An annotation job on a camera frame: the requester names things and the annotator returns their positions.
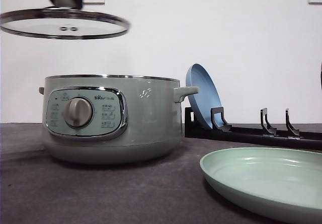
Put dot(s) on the glass pot lid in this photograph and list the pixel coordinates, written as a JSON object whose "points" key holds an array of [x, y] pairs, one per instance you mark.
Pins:
{"points": [[65, 21]]}

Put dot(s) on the green plate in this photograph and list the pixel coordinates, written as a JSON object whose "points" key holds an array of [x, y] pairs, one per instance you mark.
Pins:
{"points": [[279, 181]]}

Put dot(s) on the green electric steamer pot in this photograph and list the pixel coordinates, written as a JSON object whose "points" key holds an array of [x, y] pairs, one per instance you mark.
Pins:
{"points": [[109, 119]]}

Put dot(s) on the blue plate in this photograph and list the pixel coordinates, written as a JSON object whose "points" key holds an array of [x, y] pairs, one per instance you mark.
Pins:
{"points": [[208, 96]]}

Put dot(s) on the black plate rack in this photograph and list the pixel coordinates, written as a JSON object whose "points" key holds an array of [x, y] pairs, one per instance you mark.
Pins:
{"points": [[220, 129]]}

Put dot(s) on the dark red plate edge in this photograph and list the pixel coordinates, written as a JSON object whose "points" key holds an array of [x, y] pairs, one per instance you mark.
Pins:
{"points": [[321, 75]]}

